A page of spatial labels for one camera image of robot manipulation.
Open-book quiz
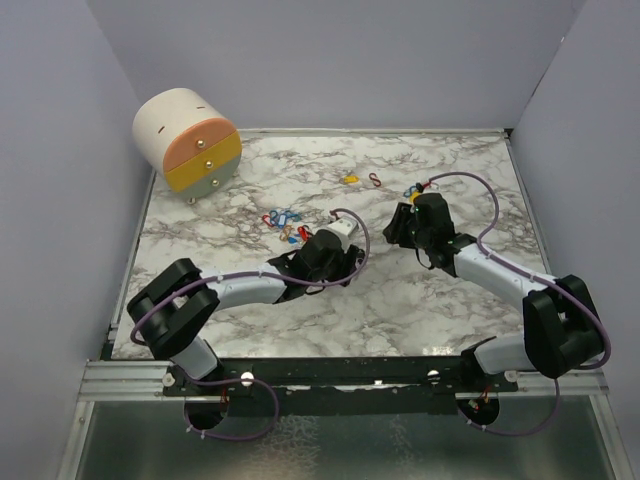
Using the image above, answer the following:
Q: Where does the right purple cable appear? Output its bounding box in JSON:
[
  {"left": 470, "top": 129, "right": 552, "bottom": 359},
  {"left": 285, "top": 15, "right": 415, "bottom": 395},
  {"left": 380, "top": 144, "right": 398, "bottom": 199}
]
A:
[{"left": 422, "top": 172, "right": 614, "bottom": 436}]

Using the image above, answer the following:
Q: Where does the purple cable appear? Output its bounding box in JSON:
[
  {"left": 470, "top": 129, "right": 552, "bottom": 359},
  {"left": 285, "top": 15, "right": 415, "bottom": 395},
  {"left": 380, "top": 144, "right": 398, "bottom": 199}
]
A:
[
  {"left": 129, "top": 208, "right": 371, "bottom": 442},
  {"left": 422, "top": 172, "right": 614, "bottom": 436}
]

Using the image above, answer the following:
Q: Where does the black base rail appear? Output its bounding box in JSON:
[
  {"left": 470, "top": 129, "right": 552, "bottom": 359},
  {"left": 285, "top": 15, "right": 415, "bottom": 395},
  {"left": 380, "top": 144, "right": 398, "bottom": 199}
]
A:
[{"left": 163, "top": 354, "right": 517, "bottom": 417}]

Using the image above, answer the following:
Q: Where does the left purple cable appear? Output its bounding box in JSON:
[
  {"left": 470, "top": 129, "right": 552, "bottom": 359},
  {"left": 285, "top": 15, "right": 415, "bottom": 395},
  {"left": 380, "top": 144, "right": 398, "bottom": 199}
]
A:
[{"left": 129, "top": 208, "right": 371, "bottom": 442}]

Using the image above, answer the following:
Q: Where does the round pastel drawer cabinet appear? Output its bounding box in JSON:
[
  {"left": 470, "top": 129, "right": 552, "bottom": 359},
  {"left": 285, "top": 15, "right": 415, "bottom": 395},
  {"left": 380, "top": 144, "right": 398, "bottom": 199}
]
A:
[{"left": 132, "top": 88, "right": 242, "bottom": 204}]

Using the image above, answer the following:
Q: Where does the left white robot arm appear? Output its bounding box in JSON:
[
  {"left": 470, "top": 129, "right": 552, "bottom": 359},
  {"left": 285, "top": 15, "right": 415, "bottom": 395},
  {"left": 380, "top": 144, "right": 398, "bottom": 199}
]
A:
[{"left": 127, "top": 229, "right": 370, "bottom": 395}]

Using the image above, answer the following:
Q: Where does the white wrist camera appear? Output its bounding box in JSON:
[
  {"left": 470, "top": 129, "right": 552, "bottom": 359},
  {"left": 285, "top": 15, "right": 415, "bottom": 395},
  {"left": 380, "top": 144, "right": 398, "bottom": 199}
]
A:
[
  {"left": 325, "top": 218, "right": 359, "bottom": 250},
  {"left": 415, "top": 181, "right": 440, "bottom": 194}
]

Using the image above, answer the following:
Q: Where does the dark red S carabiner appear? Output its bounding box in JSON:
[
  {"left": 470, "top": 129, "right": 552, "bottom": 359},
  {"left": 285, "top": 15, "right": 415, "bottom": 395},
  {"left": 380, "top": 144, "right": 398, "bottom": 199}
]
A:
[{"left": 368, "top": 172, "right": 382, "bottom": 188}]

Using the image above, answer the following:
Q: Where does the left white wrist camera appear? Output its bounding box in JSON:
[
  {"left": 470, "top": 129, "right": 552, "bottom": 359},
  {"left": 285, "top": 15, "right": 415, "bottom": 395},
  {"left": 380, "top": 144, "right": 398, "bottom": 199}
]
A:
[{"left": 325, "top": 218, "right": 359, "bottom": 250}]

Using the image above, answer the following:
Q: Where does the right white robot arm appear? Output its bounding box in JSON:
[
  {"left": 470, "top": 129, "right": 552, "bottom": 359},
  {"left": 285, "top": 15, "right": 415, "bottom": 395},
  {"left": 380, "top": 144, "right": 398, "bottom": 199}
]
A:
[{"left": 383, "top": 193, "right": 606, "bottom": 391}]

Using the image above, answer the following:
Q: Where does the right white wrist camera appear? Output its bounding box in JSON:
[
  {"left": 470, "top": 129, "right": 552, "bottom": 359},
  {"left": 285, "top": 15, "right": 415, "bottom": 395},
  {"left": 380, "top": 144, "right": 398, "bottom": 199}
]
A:
[{"left": 415, "top": 181, "right": 440, "bottom": 194}]

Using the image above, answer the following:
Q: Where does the orange S carabiner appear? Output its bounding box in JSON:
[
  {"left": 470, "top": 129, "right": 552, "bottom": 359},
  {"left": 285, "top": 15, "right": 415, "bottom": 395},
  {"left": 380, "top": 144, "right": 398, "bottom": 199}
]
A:
[{"left": 279, "top": 225, "right": 294, "bottom": 241}]

